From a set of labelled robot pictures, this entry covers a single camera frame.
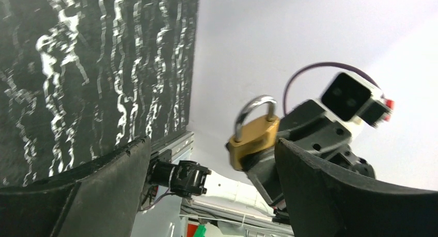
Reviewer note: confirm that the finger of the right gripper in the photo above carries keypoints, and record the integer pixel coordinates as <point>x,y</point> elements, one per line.
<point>260,168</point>

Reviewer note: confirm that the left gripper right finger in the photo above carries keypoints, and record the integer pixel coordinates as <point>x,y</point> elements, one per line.
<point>324,199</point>

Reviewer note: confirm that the orange and green blocks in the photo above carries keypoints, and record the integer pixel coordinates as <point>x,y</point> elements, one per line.
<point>196,230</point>

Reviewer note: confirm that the small brass padlock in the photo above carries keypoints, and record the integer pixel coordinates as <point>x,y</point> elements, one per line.
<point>255,136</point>

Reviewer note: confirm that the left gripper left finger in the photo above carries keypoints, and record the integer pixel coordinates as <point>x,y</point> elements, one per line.
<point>98,198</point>

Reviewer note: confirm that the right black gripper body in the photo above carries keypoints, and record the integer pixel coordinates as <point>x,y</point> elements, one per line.
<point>309,128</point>

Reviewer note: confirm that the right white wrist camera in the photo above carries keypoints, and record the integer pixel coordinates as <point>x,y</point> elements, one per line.
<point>356,98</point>

